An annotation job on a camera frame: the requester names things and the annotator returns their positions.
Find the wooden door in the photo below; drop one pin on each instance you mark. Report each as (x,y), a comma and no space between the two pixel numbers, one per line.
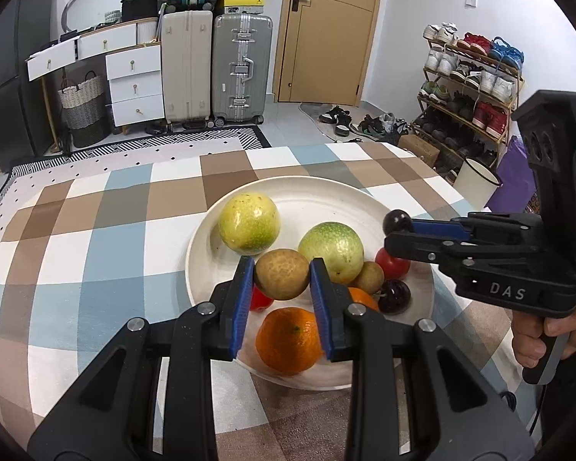
(326,43)

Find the orange tangerine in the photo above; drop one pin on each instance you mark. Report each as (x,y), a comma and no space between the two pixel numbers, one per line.
(285,341)
(365,297)

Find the shoe rack with shoes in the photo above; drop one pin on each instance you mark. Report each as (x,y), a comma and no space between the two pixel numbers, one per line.
(480,81)

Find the cardboard box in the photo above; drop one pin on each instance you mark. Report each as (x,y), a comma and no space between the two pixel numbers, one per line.
(418,150)

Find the cream round plate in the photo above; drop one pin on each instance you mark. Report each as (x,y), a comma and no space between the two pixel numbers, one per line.
(312,201)

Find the woven laundry basket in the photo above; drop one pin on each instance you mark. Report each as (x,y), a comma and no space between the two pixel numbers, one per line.
(84,110)

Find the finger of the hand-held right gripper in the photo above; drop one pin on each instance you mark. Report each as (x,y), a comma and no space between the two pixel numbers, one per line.
(413,245)
(441,229)

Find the white ribbed bin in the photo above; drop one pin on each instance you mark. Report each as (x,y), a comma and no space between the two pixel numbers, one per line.
(149,33)

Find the white drawer dresser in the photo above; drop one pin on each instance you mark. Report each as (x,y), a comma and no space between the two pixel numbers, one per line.
(134,86)

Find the white bucket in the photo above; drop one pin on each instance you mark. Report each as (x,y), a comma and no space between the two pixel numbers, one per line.
(475,185)

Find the cluster of dark shoes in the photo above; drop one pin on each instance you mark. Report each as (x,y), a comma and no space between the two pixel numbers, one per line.
(338,117)

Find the beige suitcase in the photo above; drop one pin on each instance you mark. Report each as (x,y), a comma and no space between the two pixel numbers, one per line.
(187,67)

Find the green yellow passion fruit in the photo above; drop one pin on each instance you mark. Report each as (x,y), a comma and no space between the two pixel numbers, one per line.
(331,249)
(248,223)

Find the person's right hand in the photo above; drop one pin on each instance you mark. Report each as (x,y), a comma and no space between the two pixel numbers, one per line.
(525,341)

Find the silver suitcase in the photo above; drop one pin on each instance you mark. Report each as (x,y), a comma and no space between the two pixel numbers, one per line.
(242,67)

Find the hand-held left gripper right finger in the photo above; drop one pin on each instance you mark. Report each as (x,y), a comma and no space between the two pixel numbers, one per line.
(329,317)

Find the purple bag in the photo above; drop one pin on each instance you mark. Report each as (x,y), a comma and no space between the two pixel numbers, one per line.
(518,177)

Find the wooden shoe rack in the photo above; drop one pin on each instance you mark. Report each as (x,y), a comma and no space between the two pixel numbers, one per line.
(506,137)

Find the dark grey refrigerator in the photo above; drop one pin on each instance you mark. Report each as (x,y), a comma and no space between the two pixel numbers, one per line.
(9,57)

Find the grey doormat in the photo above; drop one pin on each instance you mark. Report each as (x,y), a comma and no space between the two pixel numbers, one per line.
(312,110)

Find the dark red cherry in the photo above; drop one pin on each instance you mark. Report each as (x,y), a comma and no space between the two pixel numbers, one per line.
(397,221)
(394,296)

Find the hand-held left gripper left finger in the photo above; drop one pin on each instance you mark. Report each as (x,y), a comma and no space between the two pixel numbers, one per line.
(237,317)

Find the red cherry tomato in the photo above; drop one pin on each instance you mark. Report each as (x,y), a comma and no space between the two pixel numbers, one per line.
(261,300)
(392,266)

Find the yellow black shoe box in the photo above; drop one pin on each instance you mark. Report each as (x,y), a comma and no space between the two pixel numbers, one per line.
(242,5)

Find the black storage box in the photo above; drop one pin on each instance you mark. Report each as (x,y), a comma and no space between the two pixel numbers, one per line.
(139,9)

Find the small white ribbed basket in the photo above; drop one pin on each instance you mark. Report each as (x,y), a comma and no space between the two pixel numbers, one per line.
(109,17)

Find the brown longan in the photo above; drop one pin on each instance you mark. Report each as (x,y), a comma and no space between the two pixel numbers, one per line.
(368,276)
(282,273)

